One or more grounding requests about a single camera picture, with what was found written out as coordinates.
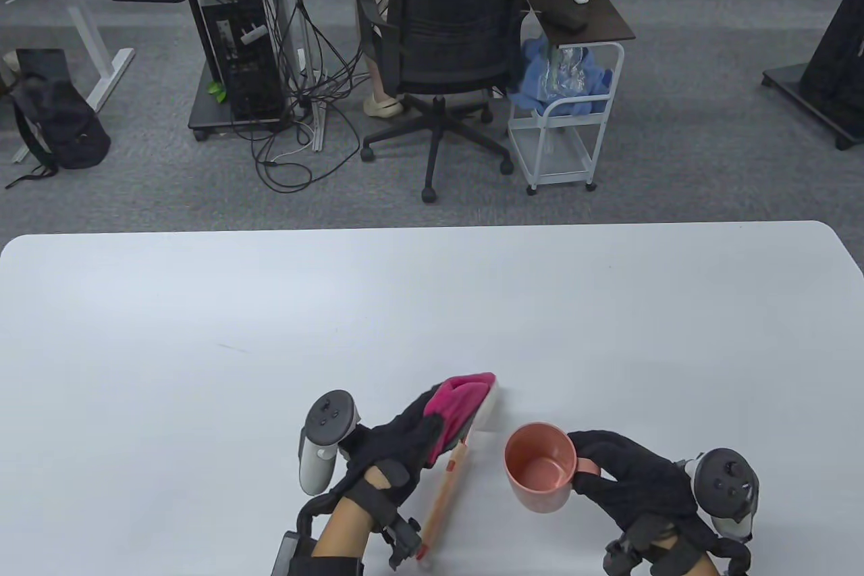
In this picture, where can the person's right hand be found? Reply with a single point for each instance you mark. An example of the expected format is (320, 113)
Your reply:
(634, 475)

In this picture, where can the black mesh office chair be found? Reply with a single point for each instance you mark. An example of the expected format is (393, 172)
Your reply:
(452, 9)

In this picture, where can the white power strip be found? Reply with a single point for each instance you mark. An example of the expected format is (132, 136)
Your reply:
(318, 130)

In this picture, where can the magenta cleaning cloth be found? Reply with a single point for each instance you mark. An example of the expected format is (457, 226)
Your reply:
(459, 400)

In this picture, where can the white desk with metal legs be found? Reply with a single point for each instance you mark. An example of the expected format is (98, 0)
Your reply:
(77, 15)

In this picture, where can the black panel on wheeled base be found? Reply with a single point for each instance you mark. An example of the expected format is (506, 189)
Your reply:
(837, 56)

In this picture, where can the wooden sponge cup brush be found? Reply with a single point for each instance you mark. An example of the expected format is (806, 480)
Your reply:
(442, 495)

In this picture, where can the beige slipper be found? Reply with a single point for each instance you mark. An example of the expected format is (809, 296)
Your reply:
(383, 105)

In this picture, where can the person's left forearm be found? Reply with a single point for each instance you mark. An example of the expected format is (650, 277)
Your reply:
(341, 529)

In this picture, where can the black oblong case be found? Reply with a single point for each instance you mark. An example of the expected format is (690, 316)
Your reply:
(565, 21)

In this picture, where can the black rolling computer stand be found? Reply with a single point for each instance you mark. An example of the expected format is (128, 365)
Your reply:
(209, 120)

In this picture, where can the blue crumpled cloth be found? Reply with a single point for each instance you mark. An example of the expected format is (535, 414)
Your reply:
(533, 73)

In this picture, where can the white cart with dark top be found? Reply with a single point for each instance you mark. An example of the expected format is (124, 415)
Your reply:
(607, 15)

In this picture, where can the small green object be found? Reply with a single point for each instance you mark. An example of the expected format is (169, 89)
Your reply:
(216, 92)

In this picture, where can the black backpack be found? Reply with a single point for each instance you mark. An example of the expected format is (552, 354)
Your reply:
(61, 123)

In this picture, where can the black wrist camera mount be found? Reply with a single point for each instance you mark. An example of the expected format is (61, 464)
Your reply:
(401, 535)
(624, 552)

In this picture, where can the clear plastic bag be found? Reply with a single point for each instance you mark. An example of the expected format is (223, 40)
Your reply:
(570, 69)

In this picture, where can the black computer tower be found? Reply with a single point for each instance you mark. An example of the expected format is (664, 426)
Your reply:
(250, 63)

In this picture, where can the person's right forearm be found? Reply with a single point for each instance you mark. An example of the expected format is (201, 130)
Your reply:
(678, 562)

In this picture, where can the person's left hand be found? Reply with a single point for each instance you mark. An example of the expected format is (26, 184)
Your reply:
(398, 441)

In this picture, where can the pink water cup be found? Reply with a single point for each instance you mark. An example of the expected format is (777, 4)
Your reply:
(540, 498)

